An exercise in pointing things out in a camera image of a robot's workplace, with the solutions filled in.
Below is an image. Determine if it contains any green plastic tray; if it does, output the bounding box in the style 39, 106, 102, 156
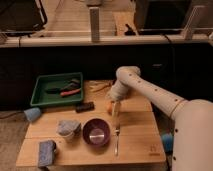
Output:
30, 72, 84, 107

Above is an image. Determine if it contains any angled white bracket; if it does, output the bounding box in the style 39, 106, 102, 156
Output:
181, 5, 206, 40

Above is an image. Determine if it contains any red handled tool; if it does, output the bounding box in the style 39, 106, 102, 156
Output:
60, 89, 81, 97

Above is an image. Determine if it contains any light blue cup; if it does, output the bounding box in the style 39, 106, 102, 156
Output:
24, 107, 41, 122

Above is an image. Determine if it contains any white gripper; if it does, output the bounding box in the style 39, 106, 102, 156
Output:
107, 80, 129, 117

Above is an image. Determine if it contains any blue sponge block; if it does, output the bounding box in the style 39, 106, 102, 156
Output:
38, 140, 56, 167

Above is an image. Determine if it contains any black rectangular block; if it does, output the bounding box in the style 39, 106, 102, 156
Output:
76, 102, 95, 113

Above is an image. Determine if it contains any grey cloth on cup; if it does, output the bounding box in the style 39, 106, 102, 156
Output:
57, 120, 81, 142

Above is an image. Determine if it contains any black handled tool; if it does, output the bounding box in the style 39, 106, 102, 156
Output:
45, 79, 80, 94

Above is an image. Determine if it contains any blue object beside table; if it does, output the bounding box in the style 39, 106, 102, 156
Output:
161, 133, 173, 153

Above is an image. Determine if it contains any white horizontal rail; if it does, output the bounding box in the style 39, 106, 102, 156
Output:
0, 34, 211, 48

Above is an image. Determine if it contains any purple bowl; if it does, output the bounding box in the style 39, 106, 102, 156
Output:
83, 118, 110, 147

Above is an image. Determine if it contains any silver fork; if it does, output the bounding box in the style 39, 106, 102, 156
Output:
115, 124, 120, 156

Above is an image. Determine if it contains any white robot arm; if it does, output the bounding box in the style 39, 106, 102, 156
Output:
108, 66, 213, 171

